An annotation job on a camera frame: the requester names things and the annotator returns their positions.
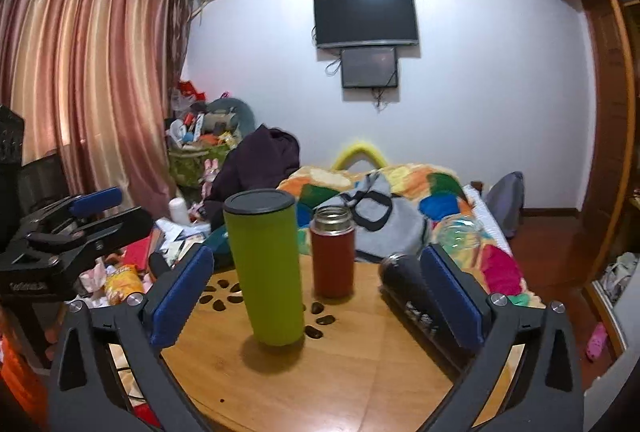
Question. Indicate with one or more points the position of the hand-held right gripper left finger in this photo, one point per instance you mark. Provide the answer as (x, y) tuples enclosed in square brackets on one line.
[(181, 299)]

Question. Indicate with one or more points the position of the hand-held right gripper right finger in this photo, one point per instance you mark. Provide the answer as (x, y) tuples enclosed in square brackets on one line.
[(454, 299)]

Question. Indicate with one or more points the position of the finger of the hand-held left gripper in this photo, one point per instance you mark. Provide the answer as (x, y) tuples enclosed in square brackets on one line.
[(107, 232), (95, 202)]

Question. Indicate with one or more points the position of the green cup with dark lid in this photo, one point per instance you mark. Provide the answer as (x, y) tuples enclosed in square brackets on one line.
[(265, 272)]

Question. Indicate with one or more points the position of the red thermos cup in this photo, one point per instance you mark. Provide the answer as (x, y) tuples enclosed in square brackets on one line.
[(332, 262)]

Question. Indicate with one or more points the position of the yellow snack packet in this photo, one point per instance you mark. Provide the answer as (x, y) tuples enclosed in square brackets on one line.
[(122, 284)]

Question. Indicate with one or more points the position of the black bottle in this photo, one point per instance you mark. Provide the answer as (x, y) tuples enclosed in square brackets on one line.
[(400, 279)]

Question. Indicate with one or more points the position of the teal cloth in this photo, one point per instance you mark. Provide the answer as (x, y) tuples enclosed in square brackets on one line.
[(219, 247)]

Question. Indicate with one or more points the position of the clear plastic bottle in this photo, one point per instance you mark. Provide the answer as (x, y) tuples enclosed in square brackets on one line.
[(457, 234)]

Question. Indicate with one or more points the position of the white plastic bottle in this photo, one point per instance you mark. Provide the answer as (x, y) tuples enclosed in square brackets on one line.
[(178, 212)]

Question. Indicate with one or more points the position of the dark wicker chair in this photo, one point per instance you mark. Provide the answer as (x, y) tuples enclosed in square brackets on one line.
[(12, 151)]

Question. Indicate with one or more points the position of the orange cloth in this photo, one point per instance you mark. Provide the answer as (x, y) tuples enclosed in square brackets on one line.
[(20, 372)]

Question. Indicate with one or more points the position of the green patterned bag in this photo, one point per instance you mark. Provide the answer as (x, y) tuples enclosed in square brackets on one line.
[(190, 164)]

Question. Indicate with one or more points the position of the colourful patchwork blanket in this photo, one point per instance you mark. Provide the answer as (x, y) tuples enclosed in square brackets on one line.
[(440, 192)]

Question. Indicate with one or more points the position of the pink striped curtain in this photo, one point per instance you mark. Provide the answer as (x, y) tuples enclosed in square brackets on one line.
[(85, 76)]

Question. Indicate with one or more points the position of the pile of household clutter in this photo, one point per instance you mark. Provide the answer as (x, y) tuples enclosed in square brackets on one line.
[(200, 121)]

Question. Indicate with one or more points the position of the pink slipper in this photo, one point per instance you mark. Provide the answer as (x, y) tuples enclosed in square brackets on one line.
[(596, 342)]

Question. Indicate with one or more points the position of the dark purple jacket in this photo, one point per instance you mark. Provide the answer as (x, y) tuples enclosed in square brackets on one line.
[(255, 166)]

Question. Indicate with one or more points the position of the grey white clothes pile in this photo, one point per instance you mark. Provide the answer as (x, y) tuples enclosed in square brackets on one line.
[(622, 274)]

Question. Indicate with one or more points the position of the yellow foam arch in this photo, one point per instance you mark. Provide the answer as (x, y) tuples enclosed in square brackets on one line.
[(357, 150)]

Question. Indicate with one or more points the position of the brown wooden wardrobe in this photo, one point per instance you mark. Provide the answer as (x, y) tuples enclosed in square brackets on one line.
[(610, 111)]

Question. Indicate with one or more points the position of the small black wall monitor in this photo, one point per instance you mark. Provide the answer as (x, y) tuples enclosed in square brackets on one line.
[(369, 66)]

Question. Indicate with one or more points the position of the black wall television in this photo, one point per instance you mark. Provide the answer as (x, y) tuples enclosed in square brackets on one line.
[(365, 17)]

